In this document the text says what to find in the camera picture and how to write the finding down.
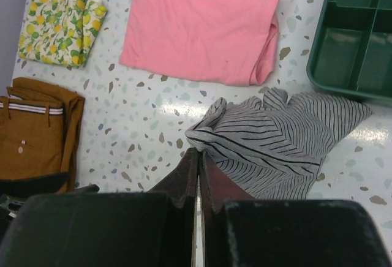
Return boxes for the pink folded shirt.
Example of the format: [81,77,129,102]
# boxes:
[119,0,280,86]

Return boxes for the brown folded trousers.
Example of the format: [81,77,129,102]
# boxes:
[1,77,85,192]

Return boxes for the lemon print folded cloth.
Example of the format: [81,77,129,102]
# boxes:
[18,0,108,67]

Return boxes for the green compartment tray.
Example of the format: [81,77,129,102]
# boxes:
[307,0,391,102]

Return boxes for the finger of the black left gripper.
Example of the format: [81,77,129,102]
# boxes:
[0,171,100,237]

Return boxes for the grey striped underwear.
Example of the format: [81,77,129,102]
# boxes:
[186,88,372,200]

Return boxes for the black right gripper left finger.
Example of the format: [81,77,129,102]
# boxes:
[1,149,198,266]

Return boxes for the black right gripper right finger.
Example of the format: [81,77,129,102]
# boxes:
[199,152,391,266]

